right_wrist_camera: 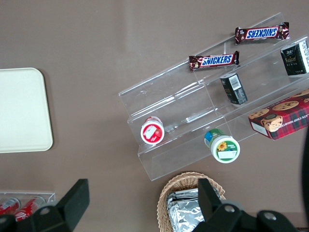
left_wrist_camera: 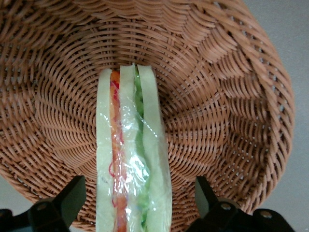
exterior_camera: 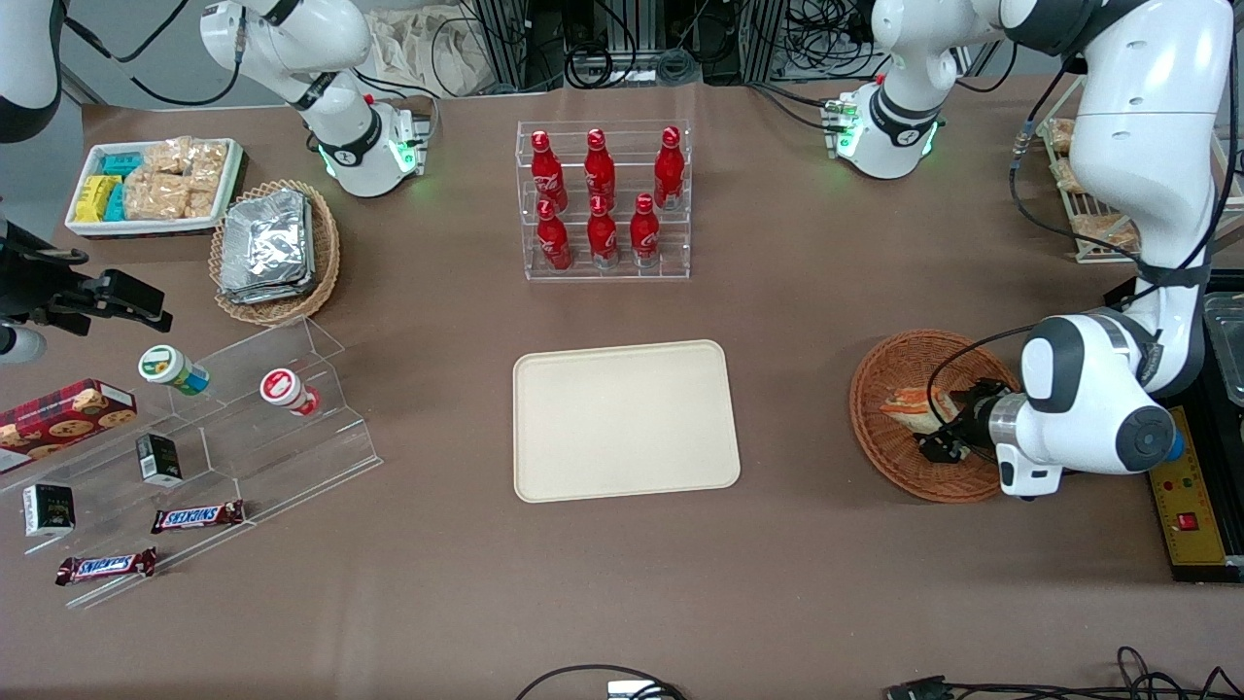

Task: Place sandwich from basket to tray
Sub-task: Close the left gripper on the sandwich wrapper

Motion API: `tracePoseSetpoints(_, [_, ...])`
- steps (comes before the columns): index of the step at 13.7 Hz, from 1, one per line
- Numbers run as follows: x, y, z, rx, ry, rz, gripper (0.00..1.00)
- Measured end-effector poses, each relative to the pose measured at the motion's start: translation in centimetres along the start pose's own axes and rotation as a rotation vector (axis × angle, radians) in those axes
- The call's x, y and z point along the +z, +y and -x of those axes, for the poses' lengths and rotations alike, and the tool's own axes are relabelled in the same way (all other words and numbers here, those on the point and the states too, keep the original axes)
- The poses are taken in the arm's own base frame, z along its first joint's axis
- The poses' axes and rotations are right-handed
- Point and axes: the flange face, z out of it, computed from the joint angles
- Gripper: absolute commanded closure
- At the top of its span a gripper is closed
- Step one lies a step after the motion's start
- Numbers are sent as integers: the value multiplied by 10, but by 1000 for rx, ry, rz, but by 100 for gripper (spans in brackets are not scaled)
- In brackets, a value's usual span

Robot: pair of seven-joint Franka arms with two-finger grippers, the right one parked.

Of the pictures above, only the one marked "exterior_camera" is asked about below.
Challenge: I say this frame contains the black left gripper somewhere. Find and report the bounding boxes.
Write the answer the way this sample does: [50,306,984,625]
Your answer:
[917,378,1018,465]

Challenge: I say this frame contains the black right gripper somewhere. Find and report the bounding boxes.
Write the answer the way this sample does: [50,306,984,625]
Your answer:
[0,222,174,337]

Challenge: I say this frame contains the triangular sandwich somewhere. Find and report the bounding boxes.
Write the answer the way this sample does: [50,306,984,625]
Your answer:
[881,386,959,440]

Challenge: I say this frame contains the brown wicker basket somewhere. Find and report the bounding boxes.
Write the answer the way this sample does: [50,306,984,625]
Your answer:
[848,330,1034,504]

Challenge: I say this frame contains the white rectangular snack tray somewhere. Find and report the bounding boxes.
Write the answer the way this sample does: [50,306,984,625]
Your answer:
[64,138,245,240]

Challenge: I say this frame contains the light wicker basket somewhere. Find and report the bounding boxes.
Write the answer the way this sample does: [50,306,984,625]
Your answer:
[209,179,342,326]

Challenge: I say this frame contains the beige plastic tray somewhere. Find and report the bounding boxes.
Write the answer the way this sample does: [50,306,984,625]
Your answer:
[512,339,742,505]

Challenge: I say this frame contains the green lid yoghurt cup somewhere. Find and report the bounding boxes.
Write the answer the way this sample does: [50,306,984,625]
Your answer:
[137,344,211,397]

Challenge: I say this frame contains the yellow snack pack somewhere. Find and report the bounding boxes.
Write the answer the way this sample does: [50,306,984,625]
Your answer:
[74,174,122,224]

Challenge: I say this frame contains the red tartan cookie box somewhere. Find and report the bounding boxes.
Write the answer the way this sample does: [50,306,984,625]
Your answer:
[0,378,139,475]

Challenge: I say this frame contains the small black carton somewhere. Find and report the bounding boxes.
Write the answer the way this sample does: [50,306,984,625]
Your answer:
[22,483,77,539]
[135,434,185,487]

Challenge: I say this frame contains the silver foil pack stack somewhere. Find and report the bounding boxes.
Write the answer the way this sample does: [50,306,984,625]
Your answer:
[219,189,317,306]

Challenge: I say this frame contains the red lid yoghurt cup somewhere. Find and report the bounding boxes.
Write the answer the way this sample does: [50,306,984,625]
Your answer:
[259,367,323,418]

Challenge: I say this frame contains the snickers chocolate bar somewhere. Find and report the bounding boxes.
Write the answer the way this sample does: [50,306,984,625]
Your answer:
[151,500,248,536]
[55,547,159,587]

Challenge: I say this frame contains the clear acrylic stepped display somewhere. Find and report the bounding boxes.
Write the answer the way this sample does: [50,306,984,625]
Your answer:
[0,315,384,612]

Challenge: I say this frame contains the black control box yellow panel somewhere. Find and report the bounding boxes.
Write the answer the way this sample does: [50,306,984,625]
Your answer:
[1104,277,1244,585]

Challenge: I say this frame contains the steel pan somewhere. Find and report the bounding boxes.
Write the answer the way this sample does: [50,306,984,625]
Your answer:
[1203,292,1244,405]

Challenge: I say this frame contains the red cola bottle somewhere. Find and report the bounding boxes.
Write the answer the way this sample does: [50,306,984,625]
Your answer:
[629,192,663,269]
[652,125,687,212]
[530,129,570,214]
[536,199,573,273]
[586,193,620,270]
[583,127,618,211]

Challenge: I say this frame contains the clear acrylic bottle rack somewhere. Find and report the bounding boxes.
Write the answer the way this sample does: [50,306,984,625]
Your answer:
[516,120,692,282]

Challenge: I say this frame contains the cream cloth bag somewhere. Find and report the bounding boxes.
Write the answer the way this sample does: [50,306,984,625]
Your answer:
[364,8,493,99]

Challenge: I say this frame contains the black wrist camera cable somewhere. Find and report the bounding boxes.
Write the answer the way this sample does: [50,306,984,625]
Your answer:
[926,326,1033,438]

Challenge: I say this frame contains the white wire basket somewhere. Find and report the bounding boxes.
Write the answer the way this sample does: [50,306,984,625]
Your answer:
[1034,78,1244,266]

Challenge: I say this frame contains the black cable with connector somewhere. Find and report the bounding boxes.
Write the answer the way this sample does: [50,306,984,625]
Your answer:
[884,646,1244,700]

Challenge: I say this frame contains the aluminium profile frame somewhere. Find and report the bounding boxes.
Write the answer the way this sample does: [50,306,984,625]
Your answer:
[472,0,546,94]
[738,0,794,85]

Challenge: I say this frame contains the black cable loop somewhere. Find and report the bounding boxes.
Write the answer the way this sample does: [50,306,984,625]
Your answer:
[513,663,687,700]

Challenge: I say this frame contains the black cable bundle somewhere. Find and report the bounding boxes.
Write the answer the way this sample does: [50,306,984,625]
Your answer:
[562,43,703,89]

